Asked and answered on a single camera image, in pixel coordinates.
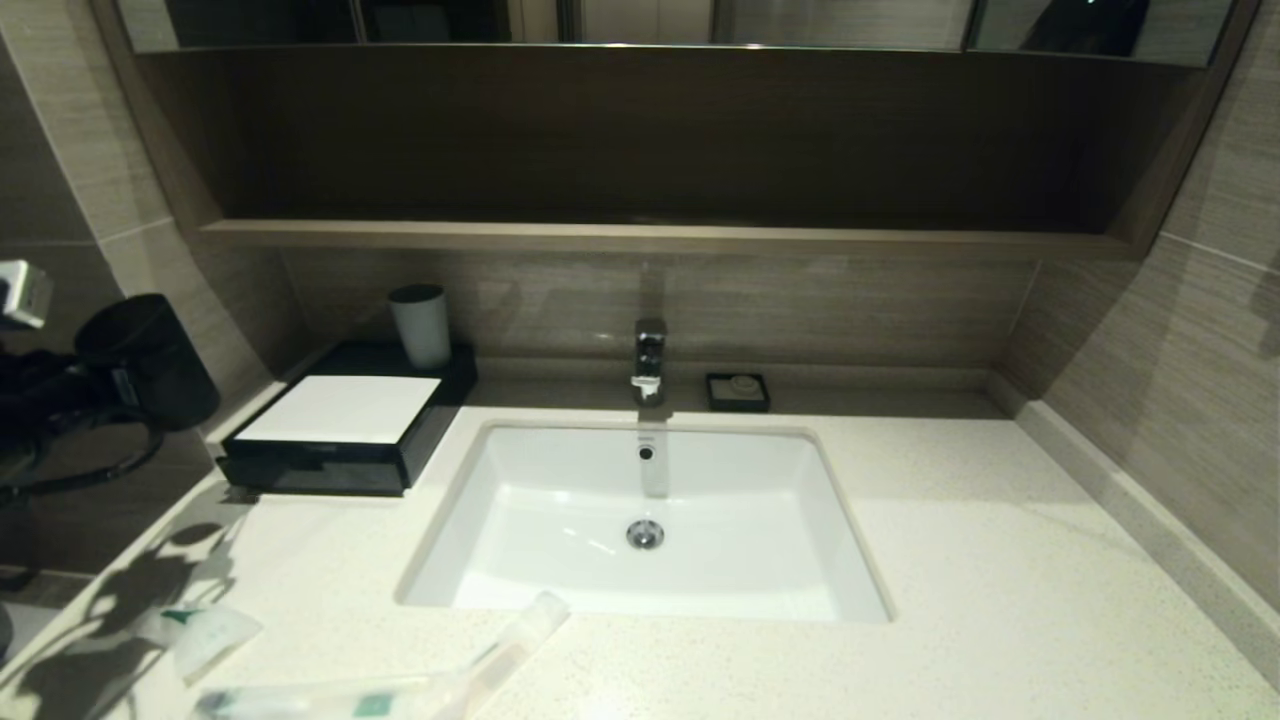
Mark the white green sachet packet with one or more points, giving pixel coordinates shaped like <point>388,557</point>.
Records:
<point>215,635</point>

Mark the white board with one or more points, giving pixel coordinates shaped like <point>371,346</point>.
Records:
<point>340,408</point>

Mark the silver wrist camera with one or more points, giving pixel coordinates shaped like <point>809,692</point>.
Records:
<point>22,295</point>

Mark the black soap dish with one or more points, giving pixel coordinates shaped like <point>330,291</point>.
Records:
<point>715,404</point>

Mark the light grey cup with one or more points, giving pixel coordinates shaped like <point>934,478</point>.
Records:
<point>425,333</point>

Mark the mirror cabinet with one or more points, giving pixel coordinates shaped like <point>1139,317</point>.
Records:
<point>840,23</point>

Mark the clear toothbrush packet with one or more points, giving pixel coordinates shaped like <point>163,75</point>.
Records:
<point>300,700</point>

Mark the white ceramic sink basin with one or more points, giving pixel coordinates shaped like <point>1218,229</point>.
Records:
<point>560,500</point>

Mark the brown wooden shelf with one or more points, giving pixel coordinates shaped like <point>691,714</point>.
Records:
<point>650,238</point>

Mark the chrome faucet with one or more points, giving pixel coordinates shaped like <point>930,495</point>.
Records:
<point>650,353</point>

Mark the black amenity drawer box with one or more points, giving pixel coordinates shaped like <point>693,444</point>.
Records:
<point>420,450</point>

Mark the black cup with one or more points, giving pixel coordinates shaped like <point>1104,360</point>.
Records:
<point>165,355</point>

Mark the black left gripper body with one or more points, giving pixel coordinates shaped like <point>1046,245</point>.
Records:
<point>45,400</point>

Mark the round pale soap bar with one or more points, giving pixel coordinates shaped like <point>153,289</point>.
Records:
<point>742,384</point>

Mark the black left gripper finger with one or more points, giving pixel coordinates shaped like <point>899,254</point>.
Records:
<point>122,388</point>

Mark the chrome sink drain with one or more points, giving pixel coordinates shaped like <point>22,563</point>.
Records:
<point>645,535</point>

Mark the clear long tube packet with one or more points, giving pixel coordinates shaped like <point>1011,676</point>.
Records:
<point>530,625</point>

